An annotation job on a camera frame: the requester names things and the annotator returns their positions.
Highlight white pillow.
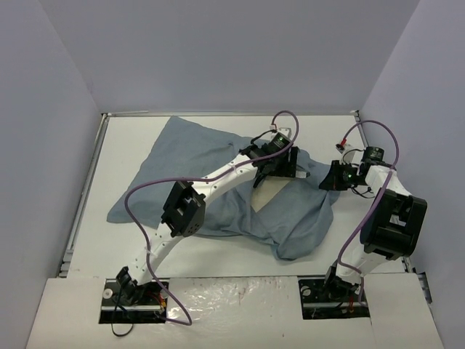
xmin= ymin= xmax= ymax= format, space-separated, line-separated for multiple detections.
xmin=251 ymin=177 xmax=291 ymax=212

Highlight striped pillowcase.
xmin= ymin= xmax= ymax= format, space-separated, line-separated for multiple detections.
xmin=130 ymin=117 xmax=339 ymax=260

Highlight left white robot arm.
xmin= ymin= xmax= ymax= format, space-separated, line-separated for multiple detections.
xmin=116 ymin=129 xmax=297 ymax=304

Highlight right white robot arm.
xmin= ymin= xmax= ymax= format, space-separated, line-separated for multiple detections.
xmin=319 ymin=143 xmax=427 ymax=300

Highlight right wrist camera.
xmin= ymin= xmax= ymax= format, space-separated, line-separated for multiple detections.
xmin=336 ymin=143 xmax=360 ymax=164

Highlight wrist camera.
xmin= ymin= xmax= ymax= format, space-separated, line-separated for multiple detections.
xmin=336 ymin=143 xmax=360 ymax=164
xmin=270 ymin=124 xmax=292 ymax=139

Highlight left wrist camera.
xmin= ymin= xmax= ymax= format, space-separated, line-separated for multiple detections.
xmin=270 ymin=124 xmax=292 ymax=139

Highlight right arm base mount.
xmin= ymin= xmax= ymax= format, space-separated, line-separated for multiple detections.
xmin=298 ymin=276 xmax=370 ymax=320

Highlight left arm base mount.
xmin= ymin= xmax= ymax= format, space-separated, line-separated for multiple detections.
xmin=99 ymin=279 xmax=168 ymax=324

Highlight thin black cable loop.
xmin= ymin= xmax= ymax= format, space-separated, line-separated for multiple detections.
xmin=110 ymin=308 xmax=135 ymax=337

